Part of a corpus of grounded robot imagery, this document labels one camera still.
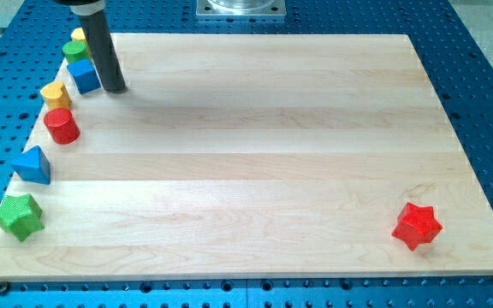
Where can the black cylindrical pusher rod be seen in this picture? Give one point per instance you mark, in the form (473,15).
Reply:
(103,52)

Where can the red cylinder block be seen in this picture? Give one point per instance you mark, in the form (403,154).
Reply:
(61,125)

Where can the red star block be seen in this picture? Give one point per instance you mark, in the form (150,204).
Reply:
(416,225)

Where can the green star block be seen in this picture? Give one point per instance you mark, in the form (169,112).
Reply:
(20,216)

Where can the blue triangle block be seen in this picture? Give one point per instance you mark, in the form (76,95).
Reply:
(33,166)

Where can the white rod collar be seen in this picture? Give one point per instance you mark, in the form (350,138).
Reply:
(88,8)

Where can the yellow block at back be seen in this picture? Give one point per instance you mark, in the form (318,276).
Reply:
(78,35)

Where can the green cylinder block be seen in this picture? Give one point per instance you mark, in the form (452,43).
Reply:
(75,51)

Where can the blue cube block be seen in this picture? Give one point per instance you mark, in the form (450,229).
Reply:
(84,76)

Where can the yellow heart block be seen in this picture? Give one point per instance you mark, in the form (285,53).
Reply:
(55,95)

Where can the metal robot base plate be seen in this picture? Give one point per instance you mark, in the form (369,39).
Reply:
(241,8)

